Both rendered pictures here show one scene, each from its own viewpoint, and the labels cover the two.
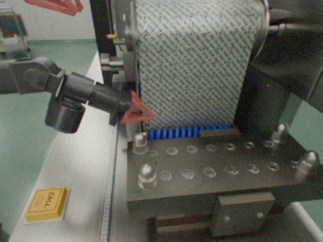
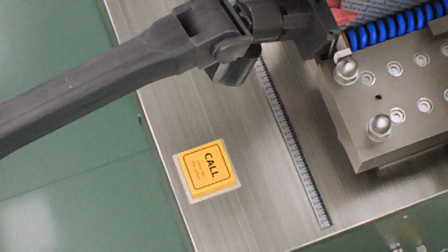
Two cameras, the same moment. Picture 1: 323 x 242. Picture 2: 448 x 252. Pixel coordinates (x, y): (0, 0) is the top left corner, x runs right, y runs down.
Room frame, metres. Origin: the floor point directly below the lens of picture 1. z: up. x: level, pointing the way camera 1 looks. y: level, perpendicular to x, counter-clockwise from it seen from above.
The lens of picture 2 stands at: (-0.12, 0.36, 2.29)
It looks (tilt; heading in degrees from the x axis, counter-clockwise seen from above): 68 degrees down; 342
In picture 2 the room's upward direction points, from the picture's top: 4 degrees clockwise
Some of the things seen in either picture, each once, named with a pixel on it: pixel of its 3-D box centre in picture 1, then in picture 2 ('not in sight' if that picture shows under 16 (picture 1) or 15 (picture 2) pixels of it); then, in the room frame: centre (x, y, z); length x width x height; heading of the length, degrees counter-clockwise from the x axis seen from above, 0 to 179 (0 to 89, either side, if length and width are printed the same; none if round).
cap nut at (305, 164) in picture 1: (310, 160); not in sight; (0.29, -0.30, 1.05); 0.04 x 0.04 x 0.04
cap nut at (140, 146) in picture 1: (140, 141); (347, 68); (0.34, 0.04, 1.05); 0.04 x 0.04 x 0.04
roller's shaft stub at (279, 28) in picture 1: (264, 29); not in sight; (0.51, -0.24, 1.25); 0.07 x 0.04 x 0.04; 97
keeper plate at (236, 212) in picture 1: (240, 215); not in sight; (0.22, -0.16, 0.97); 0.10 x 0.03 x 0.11; 97
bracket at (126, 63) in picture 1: (126, 105); not in sight; (0.50, 0.09, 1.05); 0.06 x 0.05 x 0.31; 97
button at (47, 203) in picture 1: (47, 202); (206, 169); (0.29, 0.26, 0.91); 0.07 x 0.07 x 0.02; 7
